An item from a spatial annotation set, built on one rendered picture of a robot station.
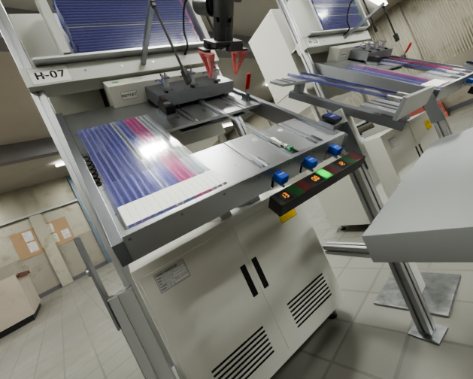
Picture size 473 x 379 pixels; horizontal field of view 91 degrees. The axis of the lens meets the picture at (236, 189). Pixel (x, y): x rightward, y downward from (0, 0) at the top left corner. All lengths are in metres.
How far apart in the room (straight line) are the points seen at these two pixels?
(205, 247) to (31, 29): 1.14
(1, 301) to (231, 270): 5.24
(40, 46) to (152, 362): 1.24
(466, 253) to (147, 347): 0.48
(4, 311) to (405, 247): 5.80
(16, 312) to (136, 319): 5.39
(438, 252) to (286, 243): 0.70
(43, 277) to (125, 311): 9.04
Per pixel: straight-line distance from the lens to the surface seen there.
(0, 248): 9.63
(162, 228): 0.46
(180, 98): 0.98
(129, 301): 0.48
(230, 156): 0.64
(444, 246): 0.33
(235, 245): 0.85
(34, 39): 1.40
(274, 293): 0.96
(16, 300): 5.83
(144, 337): 0.50
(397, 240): 0.34
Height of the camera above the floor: 0.73
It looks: 2 degrees down
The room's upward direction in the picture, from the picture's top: 25 degrees counter-clockwise
